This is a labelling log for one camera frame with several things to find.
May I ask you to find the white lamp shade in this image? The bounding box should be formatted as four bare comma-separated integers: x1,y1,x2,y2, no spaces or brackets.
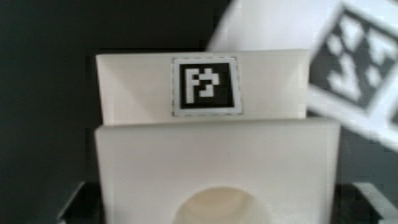
208,0,398,151

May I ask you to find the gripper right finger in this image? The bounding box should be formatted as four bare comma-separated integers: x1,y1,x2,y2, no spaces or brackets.
336,182,398,224

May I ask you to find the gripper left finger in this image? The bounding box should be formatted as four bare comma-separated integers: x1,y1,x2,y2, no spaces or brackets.
57,182,102,224

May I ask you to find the white lamp base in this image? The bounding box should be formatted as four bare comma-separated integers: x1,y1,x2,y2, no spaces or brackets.
96,49,340,224

